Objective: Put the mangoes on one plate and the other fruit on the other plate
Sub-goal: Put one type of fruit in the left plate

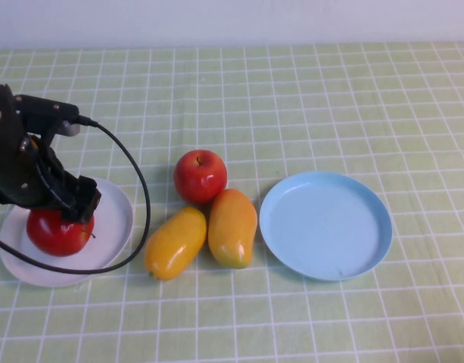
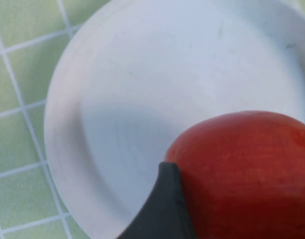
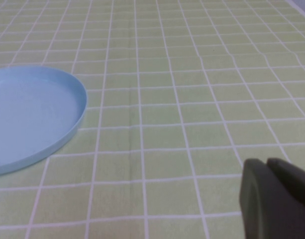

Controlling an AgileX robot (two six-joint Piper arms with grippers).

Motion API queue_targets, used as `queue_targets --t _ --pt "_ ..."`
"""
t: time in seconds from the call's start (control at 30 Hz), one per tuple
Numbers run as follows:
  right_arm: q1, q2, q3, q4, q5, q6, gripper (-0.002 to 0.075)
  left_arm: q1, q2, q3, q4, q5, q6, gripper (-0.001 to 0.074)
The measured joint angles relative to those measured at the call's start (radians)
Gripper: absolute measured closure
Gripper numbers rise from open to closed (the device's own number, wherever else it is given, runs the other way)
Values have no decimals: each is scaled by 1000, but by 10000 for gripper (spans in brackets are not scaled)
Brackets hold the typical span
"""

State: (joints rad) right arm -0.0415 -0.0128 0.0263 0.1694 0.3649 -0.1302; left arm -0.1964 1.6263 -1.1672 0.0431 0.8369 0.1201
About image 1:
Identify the deep red apple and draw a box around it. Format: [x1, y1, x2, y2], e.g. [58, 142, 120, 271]
[26, 208, 96, 257]

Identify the green checked tablecloth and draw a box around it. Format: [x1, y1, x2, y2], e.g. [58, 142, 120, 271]
[0, 41, 464, 363]

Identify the orange-yellow mango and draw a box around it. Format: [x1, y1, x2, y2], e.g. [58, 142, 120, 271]
[207, 188, 258, 269]

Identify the white round plate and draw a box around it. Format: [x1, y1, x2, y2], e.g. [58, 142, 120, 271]
[0, 177, 134, 287]

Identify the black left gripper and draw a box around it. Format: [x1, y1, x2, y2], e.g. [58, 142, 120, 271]
[0, 78, 103, 224]

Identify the red apple with yellowish top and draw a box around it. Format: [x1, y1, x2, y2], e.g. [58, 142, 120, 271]
[173, 149, 229, 206]

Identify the yellow mango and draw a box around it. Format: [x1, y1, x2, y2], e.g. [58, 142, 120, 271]
[144, 206, 208, 281]

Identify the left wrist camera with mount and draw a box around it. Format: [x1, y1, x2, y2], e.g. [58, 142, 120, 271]
[14, 94, 82, 147]

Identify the light blue round plate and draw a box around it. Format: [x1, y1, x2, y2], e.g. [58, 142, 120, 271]
[259, 170, 394, 281]

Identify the black left camera cable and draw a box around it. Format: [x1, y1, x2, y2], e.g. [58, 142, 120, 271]
[0, 116, 152, 275]

